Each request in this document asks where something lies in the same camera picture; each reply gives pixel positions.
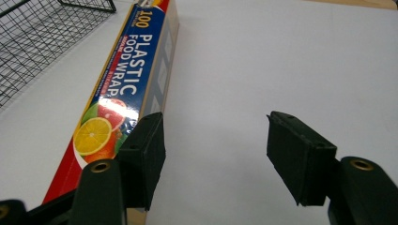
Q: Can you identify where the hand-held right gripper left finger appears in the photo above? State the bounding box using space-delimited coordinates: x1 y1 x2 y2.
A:
68 112 167 225

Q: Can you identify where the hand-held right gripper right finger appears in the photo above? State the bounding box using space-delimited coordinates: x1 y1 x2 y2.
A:
266 111 398 225

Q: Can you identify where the blue plastic wrap box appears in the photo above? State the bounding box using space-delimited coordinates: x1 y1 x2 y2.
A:
41 0 180 225

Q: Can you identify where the black wire basket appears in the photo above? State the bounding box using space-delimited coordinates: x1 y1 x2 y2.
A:
0 0 117 110

